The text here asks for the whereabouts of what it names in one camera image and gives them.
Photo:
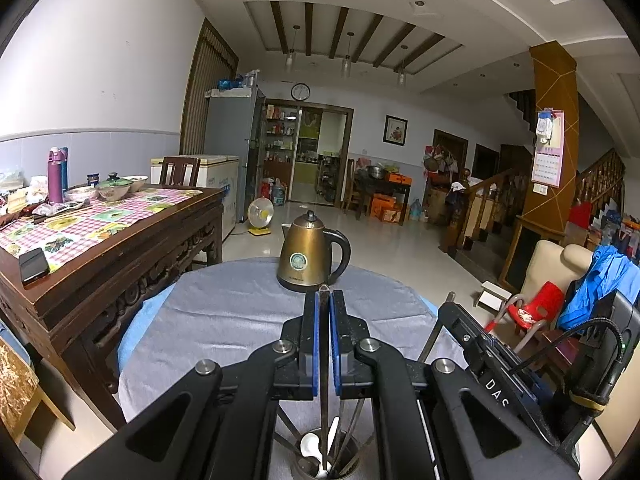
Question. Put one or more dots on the round grey-covered table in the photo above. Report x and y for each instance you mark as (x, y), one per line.
(225, 310)

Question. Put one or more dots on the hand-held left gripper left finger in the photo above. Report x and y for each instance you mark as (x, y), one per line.
(315, 345)

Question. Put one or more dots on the carved wooden table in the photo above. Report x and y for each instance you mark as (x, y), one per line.
(125, 280)

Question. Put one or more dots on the wooden chair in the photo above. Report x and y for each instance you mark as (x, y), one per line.
(179, 171)

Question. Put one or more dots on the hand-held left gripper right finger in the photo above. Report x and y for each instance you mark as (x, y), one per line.
(336, 345)

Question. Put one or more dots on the dark glass jar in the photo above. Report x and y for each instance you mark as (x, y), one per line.
(93, 179)

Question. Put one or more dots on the white chest freezer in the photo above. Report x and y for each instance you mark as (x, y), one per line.
(220, 185)

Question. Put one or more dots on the pendant lamp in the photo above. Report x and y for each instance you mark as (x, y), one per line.
(346, 62)
(290, 57)
(401, 72)

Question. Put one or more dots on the wooden stair railing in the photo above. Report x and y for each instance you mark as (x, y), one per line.
(487, 205)

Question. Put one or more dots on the gold electric kettle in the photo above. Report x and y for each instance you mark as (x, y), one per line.
(310, 255)

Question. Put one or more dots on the stainless steel utensil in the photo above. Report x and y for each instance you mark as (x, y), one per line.
(325, 340)

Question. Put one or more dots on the pink wall calendar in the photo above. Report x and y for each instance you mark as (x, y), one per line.
(548, 155)

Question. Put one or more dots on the checkered tablecloth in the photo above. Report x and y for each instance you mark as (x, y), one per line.
(115, 220)

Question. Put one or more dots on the slatted wooden wall panel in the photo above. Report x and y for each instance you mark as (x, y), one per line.
(207, 80)

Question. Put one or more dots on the lidded ceramic bowl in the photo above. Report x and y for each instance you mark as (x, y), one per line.
(114, 188)

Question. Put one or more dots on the dark wooden side table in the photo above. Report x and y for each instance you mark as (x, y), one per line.
(380, 187)

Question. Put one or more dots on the red plastic chair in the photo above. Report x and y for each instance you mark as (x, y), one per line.
(542, 302)

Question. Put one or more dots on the metal basin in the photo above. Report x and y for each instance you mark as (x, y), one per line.
(375, 171)

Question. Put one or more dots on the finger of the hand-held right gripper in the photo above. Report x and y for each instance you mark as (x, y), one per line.
(457, 317)

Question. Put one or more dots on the round wall clock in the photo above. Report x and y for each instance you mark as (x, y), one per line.
(300, 91)

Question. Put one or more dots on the white ceramic spoon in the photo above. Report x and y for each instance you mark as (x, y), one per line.
(310, 446)
(334, 432)

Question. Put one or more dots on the beige armchair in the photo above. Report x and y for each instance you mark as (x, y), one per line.
(550, 265)

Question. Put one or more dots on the plastic bags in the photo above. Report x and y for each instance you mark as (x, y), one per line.
(15, 190)

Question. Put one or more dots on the round electric heater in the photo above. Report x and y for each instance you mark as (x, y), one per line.
(261, 215)

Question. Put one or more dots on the metal chopstick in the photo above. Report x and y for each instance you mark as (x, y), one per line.
(430, 340)
(350, 430)

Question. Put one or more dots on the metal utensil holder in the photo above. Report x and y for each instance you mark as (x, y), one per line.
(350, 462)

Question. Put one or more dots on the clear water jug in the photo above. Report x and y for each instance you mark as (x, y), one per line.
(278, 194)

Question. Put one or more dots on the blue jacket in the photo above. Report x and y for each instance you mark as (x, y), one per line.
(605, 280)

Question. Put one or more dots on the brown tiled column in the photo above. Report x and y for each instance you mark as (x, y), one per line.
(550, 85)

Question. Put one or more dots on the wooden stool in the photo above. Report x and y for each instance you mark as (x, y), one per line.
(22, 395)

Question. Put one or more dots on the white stool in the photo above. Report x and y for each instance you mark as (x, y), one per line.
(492, 297)

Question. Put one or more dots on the purple water bottle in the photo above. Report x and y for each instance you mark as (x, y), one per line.
(55, 180)

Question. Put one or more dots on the grey refrigerator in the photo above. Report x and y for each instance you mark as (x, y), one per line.
(235, 135)

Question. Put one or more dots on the framed picture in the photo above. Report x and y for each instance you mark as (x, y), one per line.
(395, 130)

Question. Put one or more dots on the black phone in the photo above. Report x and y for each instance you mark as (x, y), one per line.
(34, 265)

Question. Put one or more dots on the blue table cover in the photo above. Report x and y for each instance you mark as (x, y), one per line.
(145, 312)

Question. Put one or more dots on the shelf cabinet with bottles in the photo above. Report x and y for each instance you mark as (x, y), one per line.
(280, 135)

